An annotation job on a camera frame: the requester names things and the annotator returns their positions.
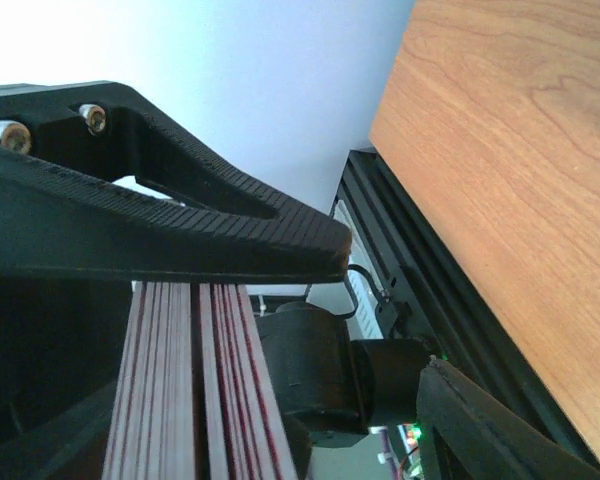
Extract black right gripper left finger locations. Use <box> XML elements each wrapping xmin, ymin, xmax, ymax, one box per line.
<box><xmin>0</xmin><ymin>82</ymin><xmax>352</xmax><ymax>285</ymax></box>

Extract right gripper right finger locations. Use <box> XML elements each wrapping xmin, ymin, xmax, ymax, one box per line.
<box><xmin>417</xmin><ymin>359</ymin><xmax>600</xmax><ymax>479</ymax></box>

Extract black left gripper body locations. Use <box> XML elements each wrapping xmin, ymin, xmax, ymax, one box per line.
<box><xmin>0</xmin><ymin>277</ymin><xmax>132</xmax><ymax>479</ymax></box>

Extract red playing card deck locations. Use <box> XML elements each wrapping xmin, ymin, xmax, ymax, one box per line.
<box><xmin>102</xmin><ymin>282</ymin><xmax>298</xmax><ymax>479</ymax></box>

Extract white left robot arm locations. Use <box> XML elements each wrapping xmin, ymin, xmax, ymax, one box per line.
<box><xmin>0</xmin><ymin>83</ymin><xmax>429</xmax><ymax>479</ymax></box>

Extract light blue cable duct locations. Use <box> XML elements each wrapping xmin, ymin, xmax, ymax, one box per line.
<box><xmin>333</xmin><ymin>200</ymin><xmax>383</xmax><ymax>340</ymax></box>

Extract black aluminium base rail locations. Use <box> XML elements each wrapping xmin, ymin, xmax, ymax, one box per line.
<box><xmin>337</xmin><ymin>151</ymin><xmax>600</xmax><ymax>471</ymax></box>

